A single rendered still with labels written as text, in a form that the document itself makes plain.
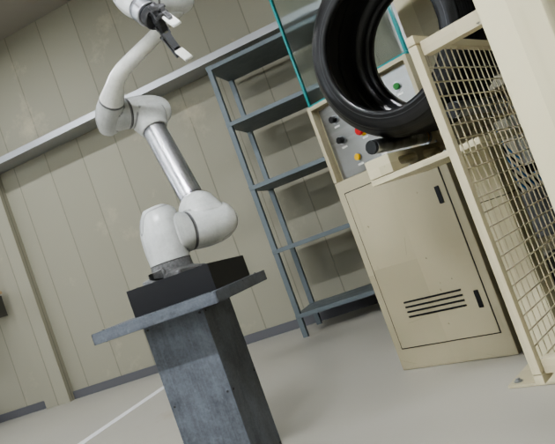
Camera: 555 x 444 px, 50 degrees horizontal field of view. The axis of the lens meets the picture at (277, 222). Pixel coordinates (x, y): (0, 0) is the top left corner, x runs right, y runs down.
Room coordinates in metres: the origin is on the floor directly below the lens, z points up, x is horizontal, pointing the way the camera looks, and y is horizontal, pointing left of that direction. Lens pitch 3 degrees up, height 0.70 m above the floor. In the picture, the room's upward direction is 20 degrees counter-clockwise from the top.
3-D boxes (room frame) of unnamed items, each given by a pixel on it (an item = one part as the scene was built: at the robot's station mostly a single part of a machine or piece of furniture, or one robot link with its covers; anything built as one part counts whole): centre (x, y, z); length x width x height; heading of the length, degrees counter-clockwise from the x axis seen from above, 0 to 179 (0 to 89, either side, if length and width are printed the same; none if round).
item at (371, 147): (1.95, -0.46, 0.90); 0.35 x 0.05 x 0.05; 138
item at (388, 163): (1.95, -0.47, 0.83); 0.36 x 0.09 x 0.06; 138
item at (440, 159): (1.86, -0.57, 0.80); 0.37 x 0.36 x 0.02; 48
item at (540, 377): (1.46, -0.66, 0.65); 0.90 x 0.02 x 0.70; 138
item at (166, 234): (2.25, 0.42, 0.91); 0.18 x 0.16 x 0.22; 125
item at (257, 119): (4.74, -0.51, 1.13); 1.18 x 0.50 x 2.26; 73
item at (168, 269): (2.23, 0.44, 0.77); 0.22 x 0.18 x 0.06; 152
